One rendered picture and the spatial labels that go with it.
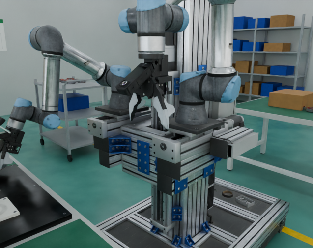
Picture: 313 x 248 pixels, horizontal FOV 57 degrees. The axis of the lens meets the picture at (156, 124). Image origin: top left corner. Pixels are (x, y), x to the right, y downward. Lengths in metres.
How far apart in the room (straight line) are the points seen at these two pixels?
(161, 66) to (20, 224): 0.74
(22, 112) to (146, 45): 0.92
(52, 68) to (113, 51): 6.41
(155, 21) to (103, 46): 6.88
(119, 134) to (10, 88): 5.26
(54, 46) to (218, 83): 0.75
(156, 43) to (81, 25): 6.62
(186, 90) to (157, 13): 0.55
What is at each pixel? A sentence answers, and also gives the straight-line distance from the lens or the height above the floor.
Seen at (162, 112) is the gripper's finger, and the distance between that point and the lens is 0.76.
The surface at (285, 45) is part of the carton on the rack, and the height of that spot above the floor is 1.41.
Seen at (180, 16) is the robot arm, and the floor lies 1.45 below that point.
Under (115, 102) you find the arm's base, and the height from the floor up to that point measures 1.07.
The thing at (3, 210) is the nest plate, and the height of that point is 0.78.
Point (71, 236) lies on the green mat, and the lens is 1.08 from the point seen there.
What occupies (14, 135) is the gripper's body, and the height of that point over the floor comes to 0.95.
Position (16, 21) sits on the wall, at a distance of 6.78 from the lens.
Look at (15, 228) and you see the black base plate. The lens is 1.15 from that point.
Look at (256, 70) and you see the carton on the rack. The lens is 7.11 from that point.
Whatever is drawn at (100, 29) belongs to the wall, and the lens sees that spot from 7.61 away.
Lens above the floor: 1.37
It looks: 15 degrees down
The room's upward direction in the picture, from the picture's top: straight up
